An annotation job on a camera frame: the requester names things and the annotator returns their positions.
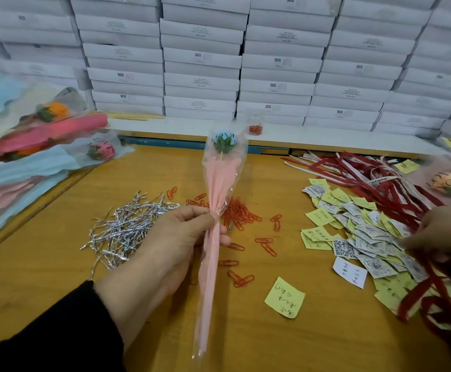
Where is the person's right hand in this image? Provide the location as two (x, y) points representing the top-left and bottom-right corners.
(400, 205), (451, 264)

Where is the person's left hand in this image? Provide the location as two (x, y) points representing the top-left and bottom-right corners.
(94, 205), (231, 349)

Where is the pile of red ribbons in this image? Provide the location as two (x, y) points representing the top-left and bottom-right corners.
(283, 151), (451, 342)

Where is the pile of yellow white tags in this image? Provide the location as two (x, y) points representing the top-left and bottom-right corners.
(264, 137), (451, 320)

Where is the blue flower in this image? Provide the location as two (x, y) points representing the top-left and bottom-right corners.
(192, 123), (250, 363)

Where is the pile of flowers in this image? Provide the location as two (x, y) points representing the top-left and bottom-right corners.
(0, 73), (133, 245)

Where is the person's left forearm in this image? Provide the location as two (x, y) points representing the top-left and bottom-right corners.
(0, 280), (127, 372)

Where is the pile of silver twist ties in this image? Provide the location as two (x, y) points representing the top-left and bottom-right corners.
(80, 190), (182, 280)

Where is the pile of orange paper clips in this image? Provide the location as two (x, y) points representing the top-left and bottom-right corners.
(166, 185), (284, 290)

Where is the long white board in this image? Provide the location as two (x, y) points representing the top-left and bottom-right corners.
(105, 116), (451, 158)

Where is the wooden sticks bundle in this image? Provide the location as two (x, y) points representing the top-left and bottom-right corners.
(105, 112), (166, 121)

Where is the wall of stacked white boxes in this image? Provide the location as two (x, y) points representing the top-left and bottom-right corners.
(0, 0), (451, 138)

